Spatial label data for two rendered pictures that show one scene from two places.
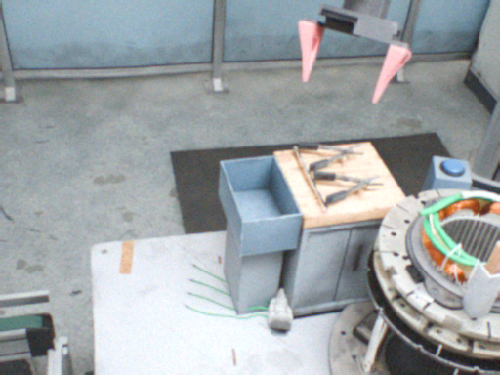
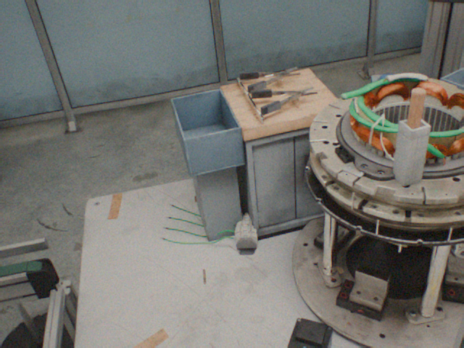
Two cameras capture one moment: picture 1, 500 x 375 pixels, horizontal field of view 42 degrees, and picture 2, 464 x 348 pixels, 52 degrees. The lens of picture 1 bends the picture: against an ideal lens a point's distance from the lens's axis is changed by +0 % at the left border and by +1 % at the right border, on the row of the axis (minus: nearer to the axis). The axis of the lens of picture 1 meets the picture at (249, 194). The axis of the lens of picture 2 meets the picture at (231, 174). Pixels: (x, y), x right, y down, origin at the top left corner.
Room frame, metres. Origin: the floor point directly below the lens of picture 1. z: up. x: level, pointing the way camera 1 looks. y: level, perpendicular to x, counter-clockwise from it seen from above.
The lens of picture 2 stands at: (0.09, -0.18, 1.52)
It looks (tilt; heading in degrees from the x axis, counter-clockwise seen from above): 37 degrees down; 9
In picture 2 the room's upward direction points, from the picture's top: 7 degrees counter-clockwise
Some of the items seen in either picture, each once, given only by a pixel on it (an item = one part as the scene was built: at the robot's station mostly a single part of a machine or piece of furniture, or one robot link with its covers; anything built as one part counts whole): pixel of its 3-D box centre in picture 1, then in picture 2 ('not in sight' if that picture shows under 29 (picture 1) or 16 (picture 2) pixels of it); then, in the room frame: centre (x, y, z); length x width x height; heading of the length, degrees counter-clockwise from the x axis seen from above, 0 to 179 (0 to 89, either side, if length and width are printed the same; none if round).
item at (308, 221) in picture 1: (338, 182); (279, 101); (0.95, -0.16, 1.05); 0.20 x 0.19 x 0.02; 109
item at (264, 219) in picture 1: (253, 242); (212, 170); (0.90, -0.02, 0.92); 0.17 x 0.11 x 0.28; 19
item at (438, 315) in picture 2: not in sight; (425, 313); (0.62, -0.40, 0.81); 0.07 x 0.03 x 0.01; 104
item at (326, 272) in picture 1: (327, 236); (281, 159); (0.95, -0.16, 0.91); 0.19 x 0.19 x 0.26; 19
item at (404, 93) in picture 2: (463, 209); (391, 94); (0.82, -0.35, 1.12); 0.06 x 0.02 x 0.04; 112
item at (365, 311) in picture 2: not in sight; (362, 299); (0.65, -0.30, 0.81); 0.08 x 0.05 x 0.02; 64
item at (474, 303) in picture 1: (483, 290); (412, 152); (0.63, -0.34, 1.14); 0.03 x 0.03 x 0.09; 22
